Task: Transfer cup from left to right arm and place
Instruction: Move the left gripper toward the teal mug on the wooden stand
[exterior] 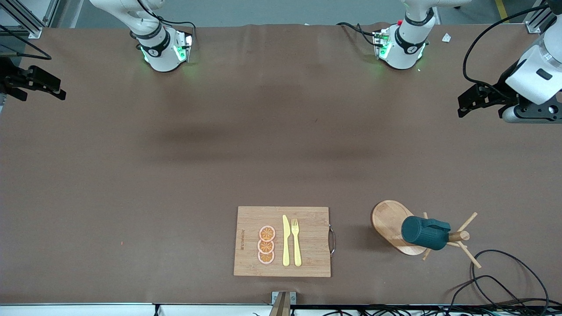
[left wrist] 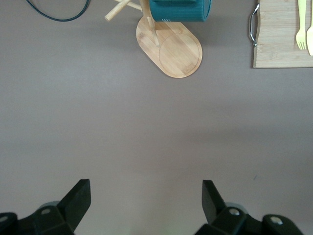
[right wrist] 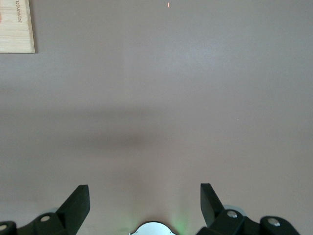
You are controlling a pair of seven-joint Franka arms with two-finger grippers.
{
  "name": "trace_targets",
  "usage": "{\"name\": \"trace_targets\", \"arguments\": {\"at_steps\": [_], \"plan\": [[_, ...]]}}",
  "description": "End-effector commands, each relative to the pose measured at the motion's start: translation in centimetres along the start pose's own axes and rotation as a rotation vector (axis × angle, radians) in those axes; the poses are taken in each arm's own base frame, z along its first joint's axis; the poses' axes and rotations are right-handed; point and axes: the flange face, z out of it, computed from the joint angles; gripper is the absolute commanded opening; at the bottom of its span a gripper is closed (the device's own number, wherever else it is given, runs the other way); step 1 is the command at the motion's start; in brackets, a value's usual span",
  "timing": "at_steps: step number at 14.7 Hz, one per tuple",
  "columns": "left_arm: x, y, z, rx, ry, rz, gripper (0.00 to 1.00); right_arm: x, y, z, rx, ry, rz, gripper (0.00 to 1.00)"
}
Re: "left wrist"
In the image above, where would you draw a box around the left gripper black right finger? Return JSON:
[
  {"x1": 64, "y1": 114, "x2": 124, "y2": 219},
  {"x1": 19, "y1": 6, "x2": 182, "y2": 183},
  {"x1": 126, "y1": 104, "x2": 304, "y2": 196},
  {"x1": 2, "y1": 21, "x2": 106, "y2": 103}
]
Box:
[{"x1": 195, "y1": 180, "x2": 304, "y2": 235}]

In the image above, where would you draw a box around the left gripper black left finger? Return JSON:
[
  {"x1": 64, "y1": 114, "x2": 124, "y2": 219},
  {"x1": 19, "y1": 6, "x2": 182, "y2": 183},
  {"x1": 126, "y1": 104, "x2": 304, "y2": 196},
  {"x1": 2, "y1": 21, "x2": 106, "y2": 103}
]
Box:
[{"x1": 0, "y1": 179, "x2": 92, "y2": 235}]

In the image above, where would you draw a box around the teal cup with handle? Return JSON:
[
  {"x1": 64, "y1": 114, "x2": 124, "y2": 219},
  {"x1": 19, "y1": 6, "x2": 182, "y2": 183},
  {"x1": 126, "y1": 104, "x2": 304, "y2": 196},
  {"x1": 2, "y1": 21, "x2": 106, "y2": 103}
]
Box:
[{"x1": 148, "y1": 0, "x2": 212, "y2": 23}]

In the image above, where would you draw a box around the wooden mug tree stand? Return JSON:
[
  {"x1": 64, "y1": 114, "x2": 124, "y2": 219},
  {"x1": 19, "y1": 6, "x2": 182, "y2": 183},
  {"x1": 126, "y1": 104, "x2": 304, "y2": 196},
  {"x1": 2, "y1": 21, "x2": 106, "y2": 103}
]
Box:
[{"x1": 104, "y1": 0, "x2": 203, "y2": 79}]

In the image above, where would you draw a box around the bamboo cutting board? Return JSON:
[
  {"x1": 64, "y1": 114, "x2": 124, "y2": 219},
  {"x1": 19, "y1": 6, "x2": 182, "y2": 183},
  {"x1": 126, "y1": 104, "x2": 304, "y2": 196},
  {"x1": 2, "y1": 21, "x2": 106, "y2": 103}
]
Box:
[{"x1": 249, "y1": 0, "x2": 313, "y2": 69}]

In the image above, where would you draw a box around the yellow plastic knife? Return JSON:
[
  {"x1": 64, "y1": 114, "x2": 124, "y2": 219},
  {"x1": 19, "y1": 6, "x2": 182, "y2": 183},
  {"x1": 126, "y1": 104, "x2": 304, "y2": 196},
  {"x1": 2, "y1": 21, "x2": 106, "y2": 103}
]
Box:
[{"x1": 306, "y1": 18, "x2": 313, "y2": 56}]

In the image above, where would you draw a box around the yellow plastic fork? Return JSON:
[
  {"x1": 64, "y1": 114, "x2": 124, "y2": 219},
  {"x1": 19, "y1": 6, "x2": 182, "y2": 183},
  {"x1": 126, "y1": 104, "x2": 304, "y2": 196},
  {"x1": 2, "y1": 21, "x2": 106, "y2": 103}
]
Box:
[{"x1": 295, "y1": 0, "x2": 308, "y2": 50}]

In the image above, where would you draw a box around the black looped cable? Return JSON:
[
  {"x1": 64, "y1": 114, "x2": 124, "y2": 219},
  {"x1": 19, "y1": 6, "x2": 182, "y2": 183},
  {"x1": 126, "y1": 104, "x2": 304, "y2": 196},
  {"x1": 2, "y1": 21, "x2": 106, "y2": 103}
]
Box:
[{"x1": 25, "y1": 0, "x2": 90, "y2": 22}]

